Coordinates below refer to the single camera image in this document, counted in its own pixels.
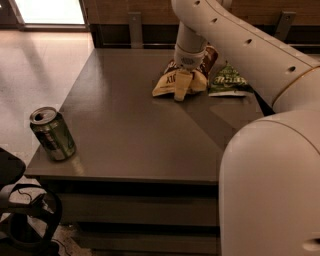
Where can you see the left metal bracket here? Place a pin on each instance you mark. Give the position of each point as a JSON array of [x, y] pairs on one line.
[[135, 29]]

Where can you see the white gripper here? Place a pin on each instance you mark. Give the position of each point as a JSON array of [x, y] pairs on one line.
[[189, 59]]

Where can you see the brown chip bag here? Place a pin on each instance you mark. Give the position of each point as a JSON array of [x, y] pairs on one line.
[[166, 83]]

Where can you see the right metal bracket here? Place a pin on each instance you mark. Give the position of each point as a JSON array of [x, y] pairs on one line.
[[284, 25]]

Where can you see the lower grey drawer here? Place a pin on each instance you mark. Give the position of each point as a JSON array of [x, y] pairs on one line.
[[146, 243]]

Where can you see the upper grey drawer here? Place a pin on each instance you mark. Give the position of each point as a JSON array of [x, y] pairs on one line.
[[201, 212]]

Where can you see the grey drawer cabinet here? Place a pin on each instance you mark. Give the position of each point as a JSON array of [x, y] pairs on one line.
[[132, 144]]

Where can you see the grey drawer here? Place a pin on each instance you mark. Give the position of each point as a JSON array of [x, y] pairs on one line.
[[201, 212], [146, 243]]

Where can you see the metal bracket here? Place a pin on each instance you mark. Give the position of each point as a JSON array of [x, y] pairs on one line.
[[135, 29], [284, 25]]

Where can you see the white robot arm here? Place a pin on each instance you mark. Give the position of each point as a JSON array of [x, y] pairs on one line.
[[269, 183]]

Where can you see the black office chair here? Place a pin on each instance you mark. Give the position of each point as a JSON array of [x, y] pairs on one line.
[[29, 228]]

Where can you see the green soda can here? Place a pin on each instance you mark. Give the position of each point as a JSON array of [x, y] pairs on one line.
[[51, 130]]

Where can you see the green chip bag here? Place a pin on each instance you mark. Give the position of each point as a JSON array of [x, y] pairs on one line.
[[229, 83]]

